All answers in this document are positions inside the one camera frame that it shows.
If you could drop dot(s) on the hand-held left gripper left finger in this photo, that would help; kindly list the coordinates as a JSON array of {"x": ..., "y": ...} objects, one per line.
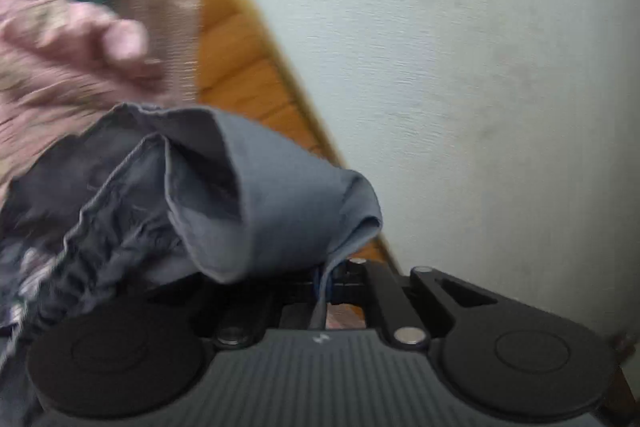
[{"x": 234, "y": 318}]

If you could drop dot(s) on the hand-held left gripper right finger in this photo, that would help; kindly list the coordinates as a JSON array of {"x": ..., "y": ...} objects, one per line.
[{"x": 387, "y": 302}]

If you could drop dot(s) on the grey pants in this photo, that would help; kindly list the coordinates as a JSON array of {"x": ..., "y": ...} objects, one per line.
[{"x": 240, "y": 202}]

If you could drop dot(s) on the yellow wooden baseboard trim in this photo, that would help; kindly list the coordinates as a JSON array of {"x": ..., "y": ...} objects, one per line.
[{"x": 280, "y": 62}]

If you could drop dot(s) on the pink bear print blanket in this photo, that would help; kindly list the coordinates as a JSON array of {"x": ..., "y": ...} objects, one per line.
[{"x": 45, "y": 72}]

